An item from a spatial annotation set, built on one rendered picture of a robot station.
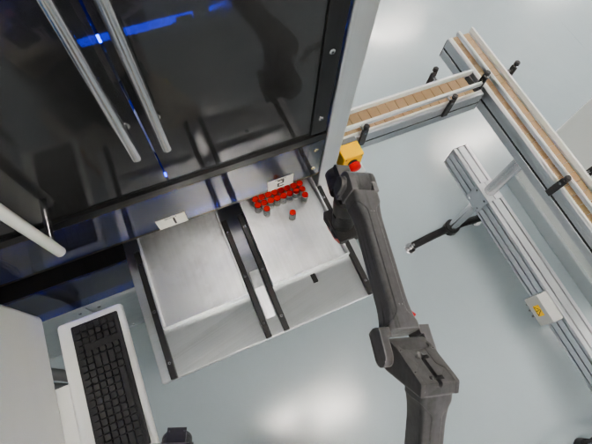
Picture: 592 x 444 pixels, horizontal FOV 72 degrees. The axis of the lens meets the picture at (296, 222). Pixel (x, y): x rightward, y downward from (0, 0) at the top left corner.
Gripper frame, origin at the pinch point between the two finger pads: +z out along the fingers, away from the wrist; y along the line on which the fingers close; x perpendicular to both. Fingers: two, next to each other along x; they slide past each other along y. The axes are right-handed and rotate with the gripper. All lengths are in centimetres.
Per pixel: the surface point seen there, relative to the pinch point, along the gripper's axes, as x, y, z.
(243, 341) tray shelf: 34.8, -7.9, 20.9
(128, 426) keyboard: 73, -15, 27
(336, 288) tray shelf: 2.5, -4.8, 20.3
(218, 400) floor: 57, 1, 109
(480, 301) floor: -86, -10, 111
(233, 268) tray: 29.8, 13.6, 16.4
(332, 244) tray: -2.6, 8.5, 17.4
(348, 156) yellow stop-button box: -16.1, 25.6, -1.2
